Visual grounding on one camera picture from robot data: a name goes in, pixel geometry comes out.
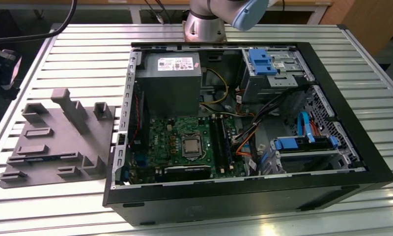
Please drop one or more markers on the black PC case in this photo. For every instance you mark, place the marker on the black PC case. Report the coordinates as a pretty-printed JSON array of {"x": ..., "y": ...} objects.
[{"x": 216, "y": 204}]

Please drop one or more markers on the green motherboard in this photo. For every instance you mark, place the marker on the green motherboard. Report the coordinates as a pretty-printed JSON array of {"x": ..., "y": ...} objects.
[{"x": 164, "y": 137}]

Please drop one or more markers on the RAM stick with black chips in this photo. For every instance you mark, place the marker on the RAM stick with black chips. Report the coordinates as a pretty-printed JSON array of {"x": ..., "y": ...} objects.
[{"x": 42, "y": 159}]

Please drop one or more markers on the grey power supply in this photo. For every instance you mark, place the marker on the grey power supply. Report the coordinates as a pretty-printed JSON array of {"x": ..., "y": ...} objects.
[{"x": 169, "y": 93}]

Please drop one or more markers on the CPU socket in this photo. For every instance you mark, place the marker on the CPU socket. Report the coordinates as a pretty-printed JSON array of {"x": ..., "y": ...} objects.
[{"x": 192, "y": 158}]

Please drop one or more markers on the grey parts rack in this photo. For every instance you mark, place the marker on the grey parts rack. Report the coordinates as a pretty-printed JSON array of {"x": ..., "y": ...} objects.
[{"x": 68, "y": 137}]

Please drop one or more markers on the metal disk bay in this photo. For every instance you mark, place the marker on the metal disk bay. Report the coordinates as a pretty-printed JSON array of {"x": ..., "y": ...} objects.
[{"x": 309, "y": 153}]

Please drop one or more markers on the silver CPU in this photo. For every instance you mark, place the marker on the silver CPU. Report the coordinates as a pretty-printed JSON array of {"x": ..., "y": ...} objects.
[{"x": 190, "y": 146}]

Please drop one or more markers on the wooden cabinet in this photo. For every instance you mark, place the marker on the wooden cabinet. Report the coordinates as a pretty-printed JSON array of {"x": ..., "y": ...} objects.
[{"x": 373, "y": 24}]

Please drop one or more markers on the black graphics card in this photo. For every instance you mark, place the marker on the black graphics card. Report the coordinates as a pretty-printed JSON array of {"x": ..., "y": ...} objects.
[{"x": 186, "y": 173}]

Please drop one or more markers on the wooden top white desk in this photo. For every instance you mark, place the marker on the wooden top white desk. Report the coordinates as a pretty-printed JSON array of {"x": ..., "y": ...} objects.
[{"x": 301, "y": 3}]

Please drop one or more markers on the metal optical drive cage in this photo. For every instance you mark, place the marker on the metal optical drive cage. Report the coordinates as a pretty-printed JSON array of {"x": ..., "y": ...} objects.
[{"x": 281, "y": 82}]

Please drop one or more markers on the installed RAM stick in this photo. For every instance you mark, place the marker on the installed RAM stick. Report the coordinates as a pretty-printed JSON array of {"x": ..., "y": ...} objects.
[{"x": 226, "y": 147}]

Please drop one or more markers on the blue drive latch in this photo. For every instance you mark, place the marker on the blue drive latch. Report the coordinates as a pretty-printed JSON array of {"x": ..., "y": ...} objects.
[{"x": 261, "y": 64}]

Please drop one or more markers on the hard disk in blue carrier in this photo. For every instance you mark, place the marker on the hard disk in blue carrier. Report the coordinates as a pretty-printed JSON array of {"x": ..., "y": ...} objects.
[{"x": 288, "y": 143}]

